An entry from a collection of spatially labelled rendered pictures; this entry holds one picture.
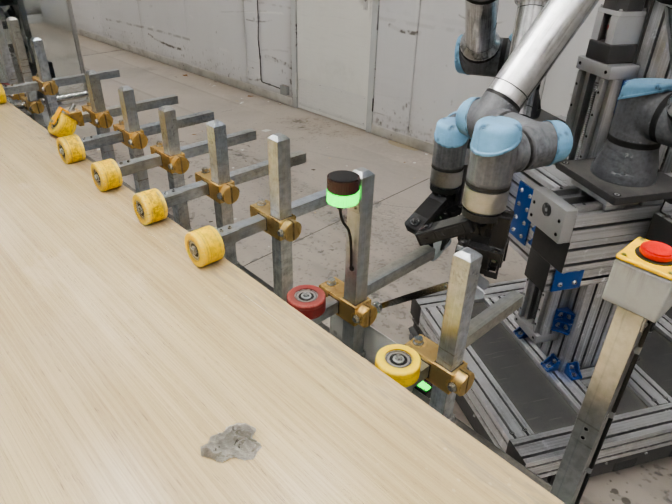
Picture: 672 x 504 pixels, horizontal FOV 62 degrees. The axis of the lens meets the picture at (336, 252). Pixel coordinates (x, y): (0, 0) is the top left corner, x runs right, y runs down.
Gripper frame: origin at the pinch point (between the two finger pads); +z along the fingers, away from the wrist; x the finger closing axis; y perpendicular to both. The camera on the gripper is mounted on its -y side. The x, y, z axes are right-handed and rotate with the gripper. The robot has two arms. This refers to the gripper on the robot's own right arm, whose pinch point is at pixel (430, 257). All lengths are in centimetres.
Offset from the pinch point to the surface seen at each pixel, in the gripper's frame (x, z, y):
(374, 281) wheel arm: -1.3, -3.8, -22.5
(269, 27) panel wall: 358, 20, 220
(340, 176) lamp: -4, -35, -36
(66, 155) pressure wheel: 97, -12, -52
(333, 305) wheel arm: -1.4, -3.6, -35.3
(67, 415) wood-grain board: 1, -9, -89
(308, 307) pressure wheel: -3.2, -8.5, -43.8
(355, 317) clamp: -7.0, -3.1, -34.2
